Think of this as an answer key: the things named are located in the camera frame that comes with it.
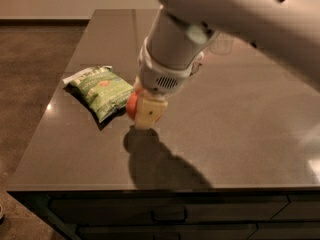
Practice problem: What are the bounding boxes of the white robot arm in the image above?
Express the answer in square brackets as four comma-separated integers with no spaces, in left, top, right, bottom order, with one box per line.
[130,0,320,129]

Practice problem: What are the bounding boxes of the green chip bag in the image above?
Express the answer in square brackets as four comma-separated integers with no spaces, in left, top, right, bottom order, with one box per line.
[63,66,133,122]

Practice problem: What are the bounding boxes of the dark cabinet drawers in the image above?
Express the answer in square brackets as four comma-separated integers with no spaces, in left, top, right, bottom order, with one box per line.
[9,190,320,240]

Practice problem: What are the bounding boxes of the red apple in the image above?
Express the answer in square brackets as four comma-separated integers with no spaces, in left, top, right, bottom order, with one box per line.
[126,90,142,120]

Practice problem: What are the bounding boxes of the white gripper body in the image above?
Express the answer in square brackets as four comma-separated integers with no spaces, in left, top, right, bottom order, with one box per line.
[137,39,204,95]

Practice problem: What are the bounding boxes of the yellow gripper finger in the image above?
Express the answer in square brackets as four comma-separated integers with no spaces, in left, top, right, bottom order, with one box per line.
[133,75,169,131]

